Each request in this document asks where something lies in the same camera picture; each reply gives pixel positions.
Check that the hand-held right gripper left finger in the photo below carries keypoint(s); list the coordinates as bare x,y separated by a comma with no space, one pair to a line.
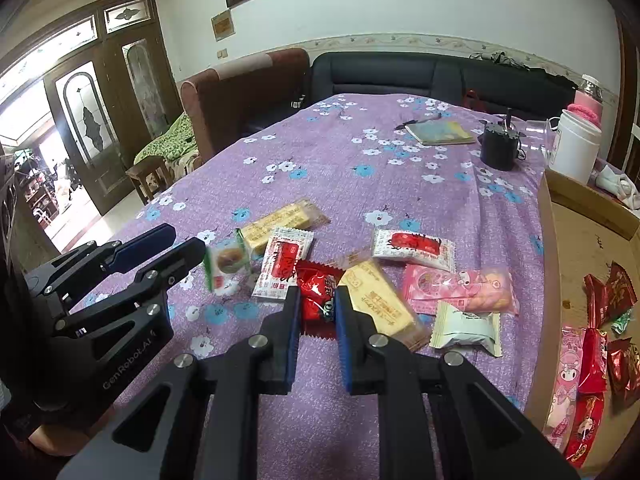
290,345

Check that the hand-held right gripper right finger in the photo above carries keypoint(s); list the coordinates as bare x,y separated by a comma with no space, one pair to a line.
345,350

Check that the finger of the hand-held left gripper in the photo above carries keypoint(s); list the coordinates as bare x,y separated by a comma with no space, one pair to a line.
170,265
145,247

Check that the green-ended cake packet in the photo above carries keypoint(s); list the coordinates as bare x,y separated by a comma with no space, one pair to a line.
227,260

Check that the yellow cracker packet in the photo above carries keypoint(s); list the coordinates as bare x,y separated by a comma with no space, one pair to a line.
380,300
280,222

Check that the red foil snack packet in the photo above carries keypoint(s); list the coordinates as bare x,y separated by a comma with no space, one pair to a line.
625,365
317,290
620,285
595,297

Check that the white and red snack packet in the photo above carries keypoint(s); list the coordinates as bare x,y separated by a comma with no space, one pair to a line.
280,265
412,247

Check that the white and green snack packet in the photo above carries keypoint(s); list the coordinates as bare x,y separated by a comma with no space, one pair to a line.
467,332

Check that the pink snack packet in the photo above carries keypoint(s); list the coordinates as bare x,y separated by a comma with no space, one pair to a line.
565,385
460,290

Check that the cardboard box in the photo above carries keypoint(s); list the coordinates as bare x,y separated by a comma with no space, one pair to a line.
575,260

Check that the small green snack packet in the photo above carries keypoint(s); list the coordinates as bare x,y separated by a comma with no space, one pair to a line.
621,321

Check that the wooden stool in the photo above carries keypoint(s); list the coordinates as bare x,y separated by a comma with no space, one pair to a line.
145,167

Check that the wooden glass door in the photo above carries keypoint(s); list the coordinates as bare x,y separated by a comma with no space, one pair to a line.
112,160

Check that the green patterned cushion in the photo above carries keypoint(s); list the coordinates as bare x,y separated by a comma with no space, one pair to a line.
167,145

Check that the purple floral tablecloth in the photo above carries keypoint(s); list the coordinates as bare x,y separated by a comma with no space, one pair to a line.
350,185

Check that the brown armchair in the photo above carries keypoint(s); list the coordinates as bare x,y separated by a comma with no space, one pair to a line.
235,105

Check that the black pen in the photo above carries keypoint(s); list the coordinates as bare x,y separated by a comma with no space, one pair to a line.
407,123

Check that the notebook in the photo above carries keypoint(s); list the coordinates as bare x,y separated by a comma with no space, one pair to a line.
440,132

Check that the black cup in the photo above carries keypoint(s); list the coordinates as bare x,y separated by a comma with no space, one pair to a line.
500,150

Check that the black sofa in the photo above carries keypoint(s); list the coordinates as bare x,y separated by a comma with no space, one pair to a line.
400,72

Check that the small red bag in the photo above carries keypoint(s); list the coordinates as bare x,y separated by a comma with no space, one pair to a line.
471,96

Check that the white plastic jar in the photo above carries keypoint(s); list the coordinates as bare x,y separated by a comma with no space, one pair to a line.
575,150

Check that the white cloth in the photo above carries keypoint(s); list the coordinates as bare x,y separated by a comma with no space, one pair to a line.
617,182

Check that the dark cloth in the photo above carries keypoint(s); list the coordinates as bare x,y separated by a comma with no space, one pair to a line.
497,56

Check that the pink-sleeved bottle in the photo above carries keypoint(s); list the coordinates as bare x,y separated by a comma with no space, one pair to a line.
585,105

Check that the wall switch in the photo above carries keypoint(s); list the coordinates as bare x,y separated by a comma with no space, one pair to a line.
222,53

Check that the small wall plaque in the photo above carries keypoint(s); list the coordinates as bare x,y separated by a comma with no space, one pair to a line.
223,25

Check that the wooden door frame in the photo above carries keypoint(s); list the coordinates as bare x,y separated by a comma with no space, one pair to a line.
627,90

